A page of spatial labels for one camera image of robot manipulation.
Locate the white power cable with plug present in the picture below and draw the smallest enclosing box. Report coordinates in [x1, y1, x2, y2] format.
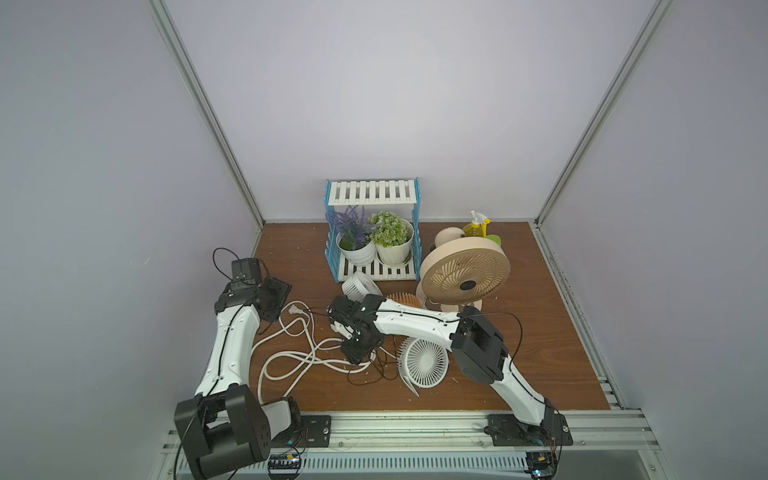
[256, 302, 376, 409]

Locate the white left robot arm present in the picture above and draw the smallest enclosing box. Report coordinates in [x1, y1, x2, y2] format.
[174, 277, 301, 479]

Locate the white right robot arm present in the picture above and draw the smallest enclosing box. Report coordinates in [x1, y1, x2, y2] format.
[327, 295, 573, 450]

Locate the white round tilting desk fan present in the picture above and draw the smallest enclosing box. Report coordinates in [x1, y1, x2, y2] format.
[342, 271, 382, 302]

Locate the orange ribbed desk fan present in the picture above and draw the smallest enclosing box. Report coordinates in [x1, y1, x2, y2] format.
[387, 292, 424, 308]

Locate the small white desk fan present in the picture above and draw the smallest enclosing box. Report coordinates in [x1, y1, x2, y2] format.
[397, 337, 449, 396]

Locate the large beige desk fan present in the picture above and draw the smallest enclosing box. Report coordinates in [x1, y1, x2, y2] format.
[416, 237, 511, 312]

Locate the white pot purple lavender plant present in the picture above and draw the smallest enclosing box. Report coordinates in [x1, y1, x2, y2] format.
[326, 205, 376, 267]

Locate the white pot green plant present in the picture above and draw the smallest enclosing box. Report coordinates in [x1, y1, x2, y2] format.
[369, 211, 414, 266]

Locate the beige round humidifier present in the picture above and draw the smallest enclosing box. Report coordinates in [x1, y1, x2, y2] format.
[434, 227, 465, 247]

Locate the blue white wooden plant shelf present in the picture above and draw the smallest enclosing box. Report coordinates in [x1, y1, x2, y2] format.
[324, 178, 422, 283]

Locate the yellow spray bottle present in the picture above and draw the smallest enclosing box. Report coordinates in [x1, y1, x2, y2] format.
[463, 210, 491, 238]

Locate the green round small object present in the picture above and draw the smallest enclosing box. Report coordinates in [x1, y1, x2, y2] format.
[486, 234, 502, 246]

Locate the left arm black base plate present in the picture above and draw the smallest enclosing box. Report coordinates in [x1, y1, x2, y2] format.
[286, 415, 333, 450]

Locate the aluminium front rail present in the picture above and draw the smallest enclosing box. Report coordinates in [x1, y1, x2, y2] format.
[157, 409, 668, 475]

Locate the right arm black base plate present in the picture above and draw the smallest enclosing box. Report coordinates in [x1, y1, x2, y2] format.
[483, 413, 574, 449]

